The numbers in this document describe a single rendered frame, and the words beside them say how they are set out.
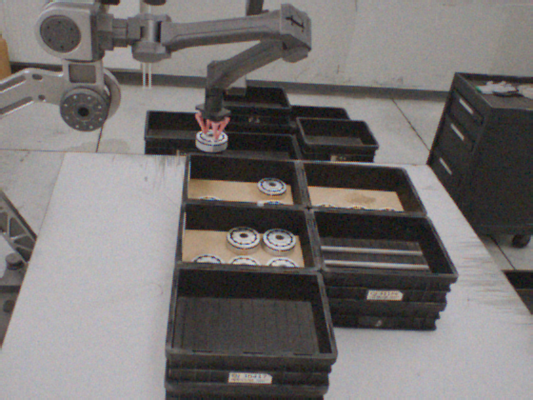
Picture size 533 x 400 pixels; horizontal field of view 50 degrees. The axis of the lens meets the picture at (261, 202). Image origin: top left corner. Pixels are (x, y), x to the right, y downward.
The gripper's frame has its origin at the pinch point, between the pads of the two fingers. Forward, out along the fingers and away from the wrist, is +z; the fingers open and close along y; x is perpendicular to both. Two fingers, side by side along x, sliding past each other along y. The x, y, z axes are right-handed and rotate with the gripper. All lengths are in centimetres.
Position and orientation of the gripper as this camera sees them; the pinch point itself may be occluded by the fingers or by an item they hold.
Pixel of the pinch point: (211, 134)
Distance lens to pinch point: 189.6
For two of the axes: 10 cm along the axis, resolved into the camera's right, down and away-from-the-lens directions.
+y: -7.7, -4.0, 4.9
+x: -6.3, 3.6, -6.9
